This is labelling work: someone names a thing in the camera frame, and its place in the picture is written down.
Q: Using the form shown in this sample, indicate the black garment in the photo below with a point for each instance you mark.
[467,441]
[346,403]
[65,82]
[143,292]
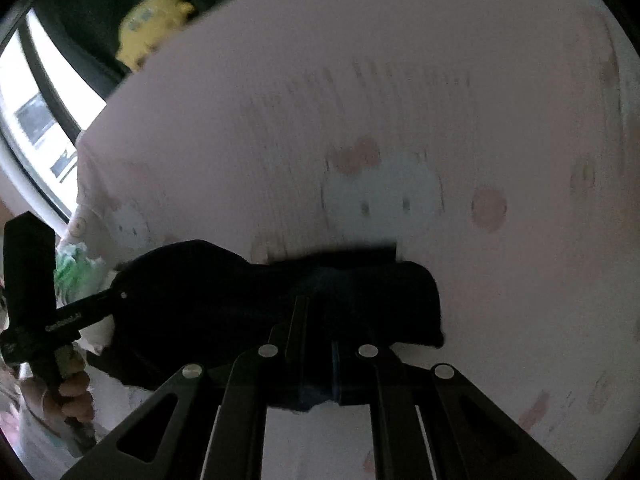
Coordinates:
[200,310]

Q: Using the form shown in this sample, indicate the pink cartoon printed bed sheet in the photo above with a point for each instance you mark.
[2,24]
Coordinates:
[400,110]

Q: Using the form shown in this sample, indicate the yellow plush toy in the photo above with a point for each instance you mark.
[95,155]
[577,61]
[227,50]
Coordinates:
[150,25]

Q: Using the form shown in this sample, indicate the person's left hand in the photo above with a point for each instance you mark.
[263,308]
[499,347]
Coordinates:
[75,400]

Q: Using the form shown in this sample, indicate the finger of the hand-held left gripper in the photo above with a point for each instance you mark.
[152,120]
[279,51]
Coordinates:
[90,310]

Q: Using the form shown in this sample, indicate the window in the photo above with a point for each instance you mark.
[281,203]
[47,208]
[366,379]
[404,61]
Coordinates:
[30,110]

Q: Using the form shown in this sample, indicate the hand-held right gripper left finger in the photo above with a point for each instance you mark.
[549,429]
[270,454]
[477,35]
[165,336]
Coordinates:
[298,330]

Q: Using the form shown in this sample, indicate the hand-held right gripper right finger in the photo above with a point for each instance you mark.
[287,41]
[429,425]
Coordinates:
[337,370]

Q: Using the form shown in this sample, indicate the green and white cloth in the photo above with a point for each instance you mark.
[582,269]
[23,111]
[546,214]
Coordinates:
[75,270]

